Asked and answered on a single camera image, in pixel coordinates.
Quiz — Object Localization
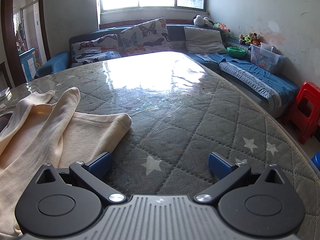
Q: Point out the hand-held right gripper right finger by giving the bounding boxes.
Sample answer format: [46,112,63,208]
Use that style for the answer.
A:
[195,151,288,203]

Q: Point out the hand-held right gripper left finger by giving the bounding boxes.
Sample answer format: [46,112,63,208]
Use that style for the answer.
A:
[36,152,127,204]

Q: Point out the cream long-sleeved shirt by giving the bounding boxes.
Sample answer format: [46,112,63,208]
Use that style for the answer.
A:
[0,87,132,239]

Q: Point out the blue corner sofa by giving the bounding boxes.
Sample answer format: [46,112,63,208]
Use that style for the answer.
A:
[35,17,300,118]

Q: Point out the blue plastic stool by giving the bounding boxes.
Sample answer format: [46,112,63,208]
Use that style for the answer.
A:
[309,151,320,175]

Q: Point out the blue blanket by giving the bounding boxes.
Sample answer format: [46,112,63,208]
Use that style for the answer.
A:
[195,52,300,102]

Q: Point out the red plastic stool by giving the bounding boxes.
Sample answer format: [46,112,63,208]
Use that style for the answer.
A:
[282,81,320,145]

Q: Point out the flat butterfly print cushion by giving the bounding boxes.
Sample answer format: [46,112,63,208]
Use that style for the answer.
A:
[71,51,122,68]

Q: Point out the round built-in table stove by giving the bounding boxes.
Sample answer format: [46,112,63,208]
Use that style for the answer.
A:
[0,111,13,133]

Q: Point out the green plastic basin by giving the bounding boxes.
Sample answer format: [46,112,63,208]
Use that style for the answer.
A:
[226,46,247,58]

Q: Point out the clear plastic storage box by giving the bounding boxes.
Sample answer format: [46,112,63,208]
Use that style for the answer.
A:
[249,42,287,75]

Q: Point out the small butterfly print cushion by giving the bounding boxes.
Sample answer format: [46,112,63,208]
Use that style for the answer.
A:
[71,34,119,55]

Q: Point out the light blue cabinet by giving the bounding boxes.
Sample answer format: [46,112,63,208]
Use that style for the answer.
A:
[19,47,37,82]

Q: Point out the plain grey pillow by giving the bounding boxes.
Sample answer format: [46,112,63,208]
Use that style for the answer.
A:
[184,26,227,54]

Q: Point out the brown plush toys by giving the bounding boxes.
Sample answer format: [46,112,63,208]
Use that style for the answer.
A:
[238,32,262,46]

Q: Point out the large butterfly print cushion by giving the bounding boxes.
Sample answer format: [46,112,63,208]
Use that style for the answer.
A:
[119,17,173,57]

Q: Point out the pink and green toys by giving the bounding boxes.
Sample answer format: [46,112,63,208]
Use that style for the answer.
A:
[213,23,231,34]

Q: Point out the black and white plush toy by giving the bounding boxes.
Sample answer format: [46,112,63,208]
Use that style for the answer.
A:
[192,14,216,28]

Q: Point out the dark wooden door frame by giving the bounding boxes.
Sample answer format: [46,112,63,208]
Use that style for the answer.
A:
[0,0,48,87]

